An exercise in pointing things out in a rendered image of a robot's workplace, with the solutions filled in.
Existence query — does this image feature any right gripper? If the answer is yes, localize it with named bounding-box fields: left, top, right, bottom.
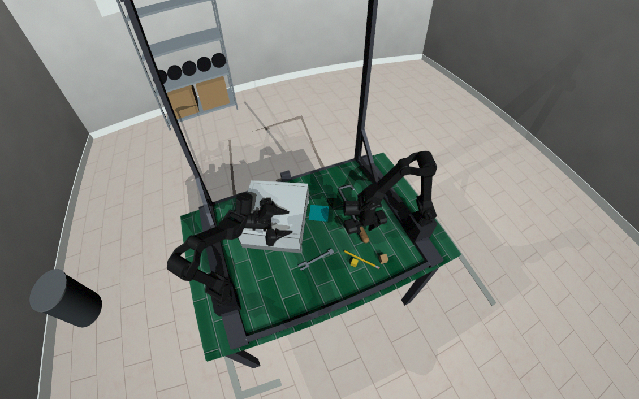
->
left=250, top=198, right=293, bottom=246

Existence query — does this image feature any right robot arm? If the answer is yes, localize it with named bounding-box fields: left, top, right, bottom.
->
left=167, top=193, right=274, bottom=307

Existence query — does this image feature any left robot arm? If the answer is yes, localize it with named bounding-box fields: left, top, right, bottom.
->
left=343, top=151, right=437, bottom=227

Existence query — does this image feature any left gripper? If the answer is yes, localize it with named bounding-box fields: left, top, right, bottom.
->
left=344, top=210, right=388, bottom=235

